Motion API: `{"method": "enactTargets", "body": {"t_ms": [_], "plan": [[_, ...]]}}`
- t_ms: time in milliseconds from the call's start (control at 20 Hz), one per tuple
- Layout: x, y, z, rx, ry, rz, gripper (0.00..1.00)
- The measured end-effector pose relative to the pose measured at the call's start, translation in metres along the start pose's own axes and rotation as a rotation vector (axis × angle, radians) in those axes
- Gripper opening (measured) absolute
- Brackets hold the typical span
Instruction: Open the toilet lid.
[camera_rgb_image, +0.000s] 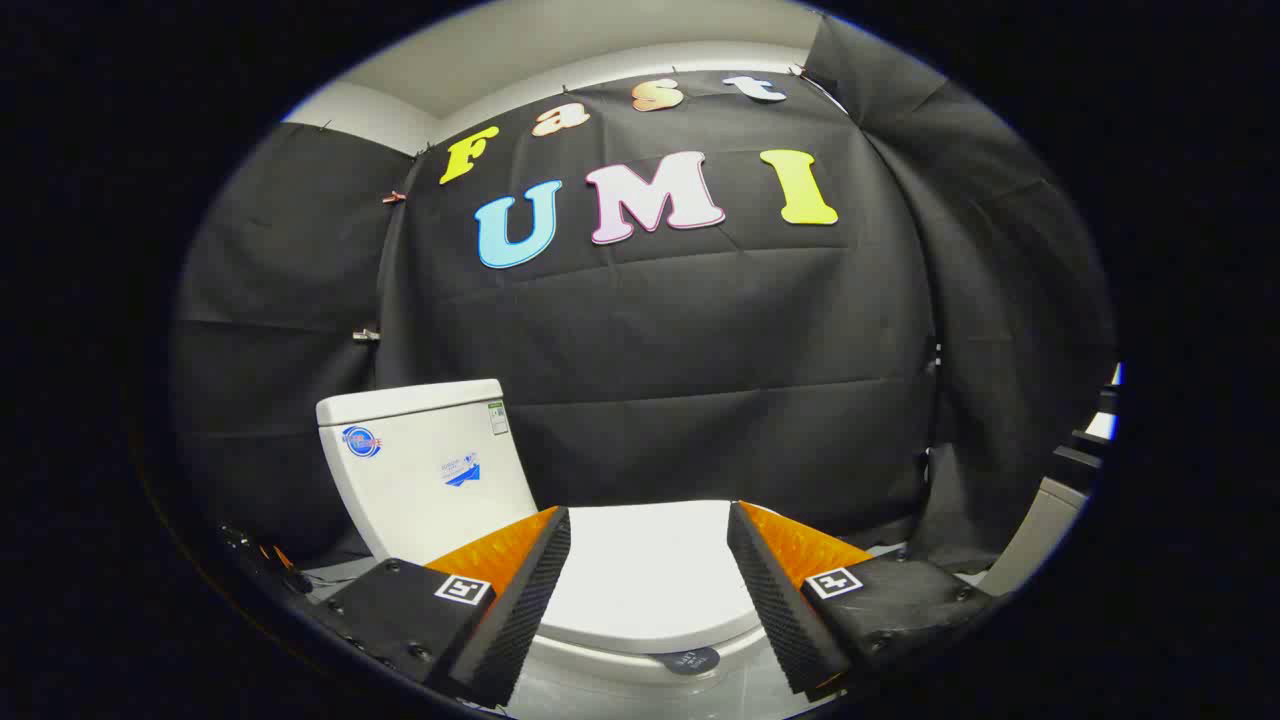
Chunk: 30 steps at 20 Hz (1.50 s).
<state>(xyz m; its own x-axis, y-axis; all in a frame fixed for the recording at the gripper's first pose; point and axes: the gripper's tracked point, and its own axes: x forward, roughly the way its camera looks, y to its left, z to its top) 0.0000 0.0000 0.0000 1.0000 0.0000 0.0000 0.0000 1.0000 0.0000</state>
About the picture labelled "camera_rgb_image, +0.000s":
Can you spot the white toilet tank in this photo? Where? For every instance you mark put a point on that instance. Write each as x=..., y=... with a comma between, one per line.
x=420, y=470

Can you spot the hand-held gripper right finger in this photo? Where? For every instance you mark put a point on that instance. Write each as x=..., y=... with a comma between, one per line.
x=775, y=600

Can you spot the black backdrop cloth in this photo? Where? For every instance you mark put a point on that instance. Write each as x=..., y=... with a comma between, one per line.
x=700, y=350

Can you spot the small metal clip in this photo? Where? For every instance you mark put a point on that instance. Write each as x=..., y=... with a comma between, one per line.
x=366, y=335

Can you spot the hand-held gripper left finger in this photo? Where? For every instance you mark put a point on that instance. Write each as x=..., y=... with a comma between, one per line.
x=520, y=610

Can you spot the dark furniture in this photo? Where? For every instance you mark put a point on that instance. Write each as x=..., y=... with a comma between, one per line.
x=1090, y=440

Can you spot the grey slanted panel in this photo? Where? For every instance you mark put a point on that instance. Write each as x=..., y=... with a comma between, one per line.
x=1035, y=535

